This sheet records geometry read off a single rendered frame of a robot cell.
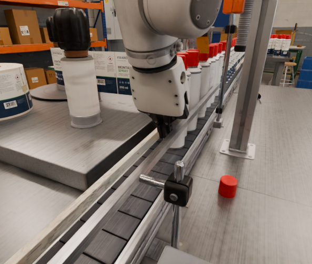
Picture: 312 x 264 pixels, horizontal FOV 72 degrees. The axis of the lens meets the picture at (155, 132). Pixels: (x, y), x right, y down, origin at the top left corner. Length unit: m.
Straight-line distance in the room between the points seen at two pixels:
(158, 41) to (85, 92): 0.34
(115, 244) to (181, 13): 0.28
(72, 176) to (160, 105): 0.23
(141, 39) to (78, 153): 0.30
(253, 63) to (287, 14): 7.58
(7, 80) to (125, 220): 0.59
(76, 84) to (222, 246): 0.48
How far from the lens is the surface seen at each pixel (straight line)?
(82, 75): 0.60
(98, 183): 0.36
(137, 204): 0.36
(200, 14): 0.25
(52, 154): 0.53
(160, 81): 0.35
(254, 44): 0.55
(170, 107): 0.38
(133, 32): 0.32
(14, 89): 0.81
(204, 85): 0.65
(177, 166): 0.25
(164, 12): 0.25
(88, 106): 0.62
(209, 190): 0.47
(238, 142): 0.62
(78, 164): 0.48
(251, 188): 0.51
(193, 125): 0.58
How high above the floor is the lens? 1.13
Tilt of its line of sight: 26 degrees down
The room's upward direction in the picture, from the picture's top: straight up
